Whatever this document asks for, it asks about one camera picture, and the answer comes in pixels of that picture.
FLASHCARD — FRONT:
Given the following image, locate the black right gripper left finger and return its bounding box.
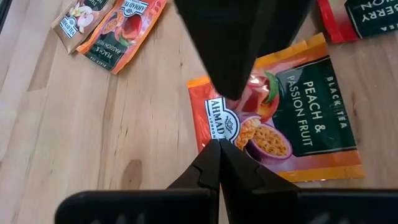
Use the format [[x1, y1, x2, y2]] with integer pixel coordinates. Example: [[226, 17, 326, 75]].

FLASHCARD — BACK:
[[167, 139, 222, 224]]

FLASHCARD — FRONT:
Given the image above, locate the red strawberry tea bag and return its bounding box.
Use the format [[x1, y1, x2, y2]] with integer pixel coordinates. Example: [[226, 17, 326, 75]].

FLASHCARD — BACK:
[[317, 0, 398, 44]]

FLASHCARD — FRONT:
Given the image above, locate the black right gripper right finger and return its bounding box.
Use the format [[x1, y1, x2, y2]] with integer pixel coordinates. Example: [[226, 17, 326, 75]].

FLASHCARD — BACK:
[[221, 139, 300, 224]]

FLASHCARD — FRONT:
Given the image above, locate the orange peach tea bag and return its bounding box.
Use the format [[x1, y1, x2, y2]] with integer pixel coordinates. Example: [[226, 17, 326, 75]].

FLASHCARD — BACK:
[[186, 32, 366, 183], [76, 0, 168, 75]]

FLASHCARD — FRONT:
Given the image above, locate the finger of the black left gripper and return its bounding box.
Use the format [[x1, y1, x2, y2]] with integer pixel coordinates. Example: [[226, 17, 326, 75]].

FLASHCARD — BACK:
[[174, 0, 312, 101]]

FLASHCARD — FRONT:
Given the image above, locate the beige apple tea bag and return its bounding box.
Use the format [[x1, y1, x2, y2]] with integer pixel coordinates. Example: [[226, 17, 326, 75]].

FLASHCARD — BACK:
[[50, 0, 116, 54]]

